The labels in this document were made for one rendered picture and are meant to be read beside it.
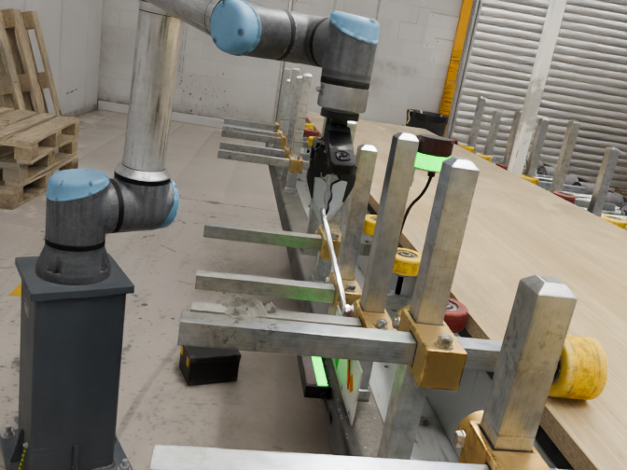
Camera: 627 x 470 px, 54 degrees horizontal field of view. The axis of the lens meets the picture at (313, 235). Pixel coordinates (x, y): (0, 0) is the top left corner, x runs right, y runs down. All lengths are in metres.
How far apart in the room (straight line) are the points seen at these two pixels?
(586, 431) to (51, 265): 1.32
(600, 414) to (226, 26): 0.82
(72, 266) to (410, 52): 7.66
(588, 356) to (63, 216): 1.26
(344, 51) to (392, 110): 7.90
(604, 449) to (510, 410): 0.25
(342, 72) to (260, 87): 7.74
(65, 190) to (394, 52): 7.58
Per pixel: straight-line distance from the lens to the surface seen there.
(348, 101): 1.11
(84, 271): 1.70
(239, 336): 0.72
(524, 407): 0.58
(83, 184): 1.65
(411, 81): 9.01
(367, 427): 1.06
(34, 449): 1.91
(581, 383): 0.84
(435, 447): 1.21
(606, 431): 0.84
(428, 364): 0.74
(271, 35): 1.13
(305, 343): 0.73
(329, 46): 1.12
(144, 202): 1.73
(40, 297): 1.66
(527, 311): 0.54
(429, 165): 0.98
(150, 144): 1.70
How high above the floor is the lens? 1.28
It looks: 17 degrees down
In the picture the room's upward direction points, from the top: 9 degrees clockwise
